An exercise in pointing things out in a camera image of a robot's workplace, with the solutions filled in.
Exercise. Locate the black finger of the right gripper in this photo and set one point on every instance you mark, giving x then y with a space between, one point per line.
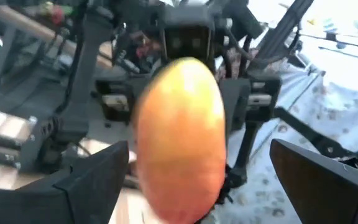
244 149

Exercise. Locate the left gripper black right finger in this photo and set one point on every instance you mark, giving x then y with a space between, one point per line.
328 193

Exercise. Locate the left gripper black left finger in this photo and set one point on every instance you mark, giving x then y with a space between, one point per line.
57 202

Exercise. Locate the yellow-orange mango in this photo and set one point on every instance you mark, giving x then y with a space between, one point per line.
179 140

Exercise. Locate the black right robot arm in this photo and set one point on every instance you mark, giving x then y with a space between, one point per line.
244 21

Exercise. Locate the black diagonal brace bar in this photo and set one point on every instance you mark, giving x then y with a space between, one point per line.
309 133

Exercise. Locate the brown and black shelf unit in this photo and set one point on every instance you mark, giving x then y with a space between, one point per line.
2 137

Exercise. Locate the tan wooden table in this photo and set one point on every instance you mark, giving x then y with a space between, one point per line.
26 26

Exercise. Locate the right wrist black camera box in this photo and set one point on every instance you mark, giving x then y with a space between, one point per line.
186 40

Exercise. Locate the black diagonal frame strut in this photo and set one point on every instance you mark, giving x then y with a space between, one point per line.
284 31

